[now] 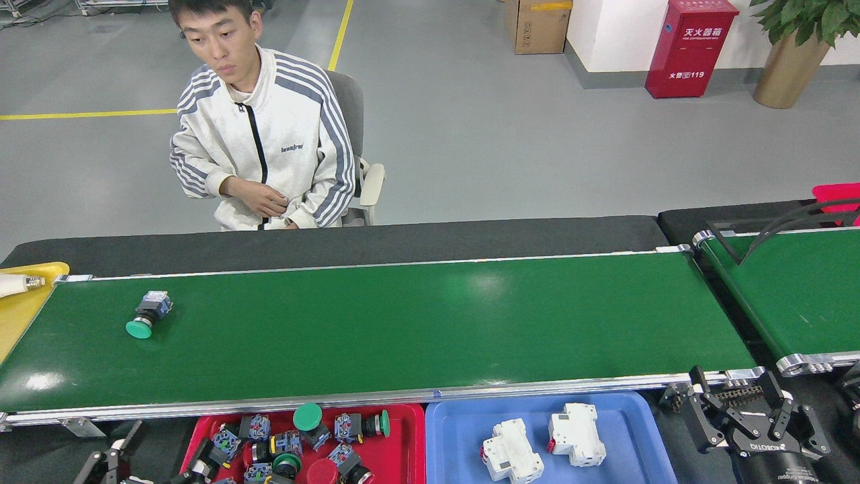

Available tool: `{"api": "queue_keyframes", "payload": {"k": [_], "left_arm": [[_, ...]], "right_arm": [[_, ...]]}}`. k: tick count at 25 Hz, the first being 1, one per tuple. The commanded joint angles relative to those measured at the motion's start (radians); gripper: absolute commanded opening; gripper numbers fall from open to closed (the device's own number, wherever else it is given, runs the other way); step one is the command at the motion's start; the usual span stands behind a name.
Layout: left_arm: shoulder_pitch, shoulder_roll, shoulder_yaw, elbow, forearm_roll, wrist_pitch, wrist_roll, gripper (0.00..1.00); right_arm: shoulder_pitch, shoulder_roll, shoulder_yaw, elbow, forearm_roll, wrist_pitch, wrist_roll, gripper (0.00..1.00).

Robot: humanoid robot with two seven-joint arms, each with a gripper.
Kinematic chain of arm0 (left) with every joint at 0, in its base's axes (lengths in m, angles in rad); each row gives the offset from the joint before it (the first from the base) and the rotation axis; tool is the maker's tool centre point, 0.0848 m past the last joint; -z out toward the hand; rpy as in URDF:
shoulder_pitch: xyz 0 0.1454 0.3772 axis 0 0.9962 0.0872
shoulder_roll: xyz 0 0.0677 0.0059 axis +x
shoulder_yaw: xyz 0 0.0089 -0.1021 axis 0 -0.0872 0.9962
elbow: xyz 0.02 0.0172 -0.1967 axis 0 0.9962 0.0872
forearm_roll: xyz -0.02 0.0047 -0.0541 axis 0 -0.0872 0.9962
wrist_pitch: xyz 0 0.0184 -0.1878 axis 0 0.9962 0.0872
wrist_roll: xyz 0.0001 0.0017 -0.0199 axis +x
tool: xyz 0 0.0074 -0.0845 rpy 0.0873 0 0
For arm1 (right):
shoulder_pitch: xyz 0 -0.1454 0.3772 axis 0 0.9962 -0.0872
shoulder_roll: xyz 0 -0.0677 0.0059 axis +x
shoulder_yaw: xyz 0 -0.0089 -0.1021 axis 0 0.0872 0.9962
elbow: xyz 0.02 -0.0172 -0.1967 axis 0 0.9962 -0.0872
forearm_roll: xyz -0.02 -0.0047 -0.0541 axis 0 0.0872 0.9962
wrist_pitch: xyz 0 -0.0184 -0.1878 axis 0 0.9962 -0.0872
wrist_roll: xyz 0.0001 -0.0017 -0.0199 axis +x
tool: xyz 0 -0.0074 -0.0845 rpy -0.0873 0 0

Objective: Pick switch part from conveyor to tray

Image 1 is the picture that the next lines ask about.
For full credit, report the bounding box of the seated person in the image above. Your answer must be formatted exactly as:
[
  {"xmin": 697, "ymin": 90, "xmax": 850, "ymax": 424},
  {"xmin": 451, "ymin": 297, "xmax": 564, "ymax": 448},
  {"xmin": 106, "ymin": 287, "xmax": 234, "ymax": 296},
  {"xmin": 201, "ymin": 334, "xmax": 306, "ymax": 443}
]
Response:
[{"xmin": 168, "ymin": 0, "xmax": 357, "ymax": 231}]

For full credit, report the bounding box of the red plastic tray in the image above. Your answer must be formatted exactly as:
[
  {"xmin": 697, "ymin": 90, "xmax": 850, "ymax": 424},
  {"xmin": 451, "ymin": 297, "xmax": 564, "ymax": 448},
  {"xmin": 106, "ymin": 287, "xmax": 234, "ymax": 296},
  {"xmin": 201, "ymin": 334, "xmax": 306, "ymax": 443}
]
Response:
[{"xmin": 180, "ymin": 403, "xmax": 427, "ymax": 484}]

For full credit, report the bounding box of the white light bulb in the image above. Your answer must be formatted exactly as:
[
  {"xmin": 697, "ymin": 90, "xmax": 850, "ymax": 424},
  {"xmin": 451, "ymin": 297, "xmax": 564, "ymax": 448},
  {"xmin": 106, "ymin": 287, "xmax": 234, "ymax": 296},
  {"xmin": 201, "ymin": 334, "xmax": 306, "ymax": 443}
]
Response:
[{"xmin": 0, "ymin": 272, "xmax": 46, "ymax": 298}]

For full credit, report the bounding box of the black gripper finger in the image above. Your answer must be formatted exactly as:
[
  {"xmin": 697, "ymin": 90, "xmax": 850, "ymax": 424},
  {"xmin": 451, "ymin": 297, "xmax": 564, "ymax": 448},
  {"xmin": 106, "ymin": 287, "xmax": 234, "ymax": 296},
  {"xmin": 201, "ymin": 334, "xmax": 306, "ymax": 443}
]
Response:
[
  {"xmin": 756, "ymin": 372, "xmax": 812, "ymax": 458},
  {"xmin": 169, "ymin": 445, "xmax": 228, "ymax": 484},
  {"xmin": 74, "ymin": 421, "xmax": 144, "ymax": 484},
  {"xmin": 684, "ymin": 366, "xmax": 746, "ymax": 452}
]

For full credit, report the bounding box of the potted plant in gold planter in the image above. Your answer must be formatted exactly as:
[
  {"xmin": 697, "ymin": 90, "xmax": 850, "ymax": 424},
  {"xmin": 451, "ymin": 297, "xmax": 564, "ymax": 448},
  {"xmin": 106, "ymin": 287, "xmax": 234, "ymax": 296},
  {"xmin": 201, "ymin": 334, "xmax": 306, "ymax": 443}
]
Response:
[{"xmin": 749, "ymin": 0, "xmax": 860, "ymax": 110}]

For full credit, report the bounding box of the short green conveyor belt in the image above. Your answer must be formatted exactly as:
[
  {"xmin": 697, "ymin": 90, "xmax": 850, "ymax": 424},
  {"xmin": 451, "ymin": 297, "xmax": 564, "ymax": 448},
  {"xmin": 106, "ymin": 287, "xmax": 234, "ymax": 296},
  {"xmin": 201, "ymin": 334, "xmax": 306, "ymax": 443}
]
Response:
[{"xmin": 693, "ymin": 227, "xmax": 860, "ymax": 377}]

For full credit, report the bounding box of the long green conveyor belt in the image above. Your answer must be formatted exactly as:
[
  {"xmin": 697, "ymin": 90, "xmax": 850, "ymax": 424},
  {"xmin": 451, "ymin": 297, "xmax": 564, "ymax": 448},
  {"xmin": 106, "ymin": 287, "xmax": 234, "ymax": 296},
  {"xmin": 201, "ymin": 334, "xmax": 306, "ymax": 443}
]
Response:
[{"xmin": 0, "ymin": 245, "xmax": 767, "ymax": 438}]

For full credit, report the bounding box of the conveyor drive chain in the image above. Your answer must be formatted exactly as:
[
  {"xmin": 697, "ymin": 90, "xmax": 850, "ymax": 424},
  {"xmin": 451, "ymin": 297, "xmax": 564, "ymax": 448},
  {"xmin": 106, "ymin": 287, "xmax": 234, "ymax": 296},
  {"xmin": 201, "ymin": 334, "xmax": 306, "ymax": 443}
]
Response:
[{"xmin": 662, "ymin": 383, "xmax": 767, "ymax": 412}]

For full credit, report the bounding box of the white circuit breaker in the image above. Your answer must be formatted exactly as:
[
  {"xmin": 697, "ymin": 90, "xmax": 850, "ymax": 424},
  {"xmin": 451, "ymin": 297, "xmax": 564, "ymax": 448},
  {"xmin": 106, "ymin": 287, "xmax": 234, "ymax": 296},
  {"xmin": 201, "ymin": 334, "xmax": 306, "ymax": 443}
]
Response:
[
  {"xmin": 546, "ymin": 402, "xmax": 607, "ymax": 468},
  {"xmin": 480, "ymin": 418, "xmax": 545, "ymax": 483}
]

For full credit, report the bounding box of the blue plastic tray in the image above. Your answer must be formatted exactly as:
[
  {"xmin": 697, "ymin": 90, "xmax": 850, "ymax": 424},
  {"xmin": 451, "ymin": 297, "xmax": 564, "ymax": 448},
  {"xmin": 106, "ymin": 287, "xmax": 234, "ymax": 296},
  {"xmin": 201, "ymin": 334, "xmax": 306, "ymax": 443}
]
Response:
[{"xmin": 425, "ymin": 391, "xmax": 679, "ymax": 484}]

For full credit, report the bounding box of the brown cardboard box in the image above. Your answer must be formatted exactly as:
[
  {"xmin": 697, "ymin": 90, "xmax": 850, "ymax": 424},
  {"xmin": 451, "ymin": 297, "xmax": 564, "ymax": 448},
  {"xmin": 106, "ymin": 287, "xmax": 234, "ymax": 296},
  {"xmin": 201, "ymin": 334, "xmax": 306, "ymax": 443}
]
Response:
[{"xmin": 504, "ymin": 0, "xmax": 573, "ymax": 55}]

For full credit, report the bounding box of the seated person's right hand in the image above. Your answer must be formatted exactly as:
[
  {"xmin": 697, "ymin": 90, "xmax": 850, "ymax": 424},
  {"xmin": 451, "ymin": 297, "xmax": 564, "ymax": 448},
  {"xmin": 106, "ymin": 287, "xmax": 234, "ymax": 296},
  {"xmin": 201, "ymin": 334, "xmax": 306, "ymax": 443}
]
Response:
[{"xmin": 230, "ymin": 176, "xmax": 290, "ymax": 217}]

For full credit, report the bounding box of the yellow plastic tray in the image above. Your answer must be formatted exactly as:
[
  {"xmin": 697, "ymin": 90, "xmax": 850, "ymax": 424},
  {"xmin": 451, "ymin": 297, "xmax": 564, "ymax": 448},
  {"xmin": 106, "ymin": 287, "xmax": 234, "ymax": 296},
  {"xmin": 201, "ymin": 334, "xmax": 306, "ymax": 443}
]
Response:
[{"xmin": 0, "ymin": 262, "xmax": 71, "ymax": 364}]

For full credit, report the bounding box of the red fire extinguisher box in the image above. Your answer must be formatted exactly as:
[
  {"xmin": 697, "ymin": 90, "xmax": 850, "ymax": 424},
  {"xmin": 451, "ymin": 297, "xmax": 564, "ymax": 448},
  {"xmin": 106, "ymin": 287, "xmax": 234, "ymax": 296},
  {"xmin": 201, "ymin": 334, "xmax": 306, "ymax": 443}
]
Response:
[{"xmin": 645, "ymin": 0, "xmax": 740, "ymax": 99}]

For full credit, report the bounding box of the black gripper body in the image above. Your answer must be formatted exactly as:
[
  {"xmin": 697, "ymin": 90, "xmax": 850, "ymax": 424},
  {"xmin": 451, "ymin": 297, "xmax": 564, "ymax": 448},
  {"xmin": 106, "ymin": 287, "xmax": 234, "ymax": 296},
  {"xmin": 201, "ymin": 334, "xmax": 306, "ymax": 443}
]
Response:
[{"xmin": 729, "ymin": 420, "xmax": 820, "ymax": 484}]

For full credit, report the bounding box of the red plastic bin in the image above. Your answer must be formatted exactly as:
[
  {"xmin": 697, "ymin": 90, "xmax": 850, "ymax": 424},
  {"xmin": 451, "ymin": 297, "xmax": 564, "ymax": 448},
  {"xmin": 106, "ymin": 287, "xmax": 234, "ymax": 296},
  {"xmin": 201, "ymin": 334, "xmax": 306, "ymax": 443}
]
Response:
[{"xmin": 812, "ymin": 183, "xmax": 860, "ymax": 226}]

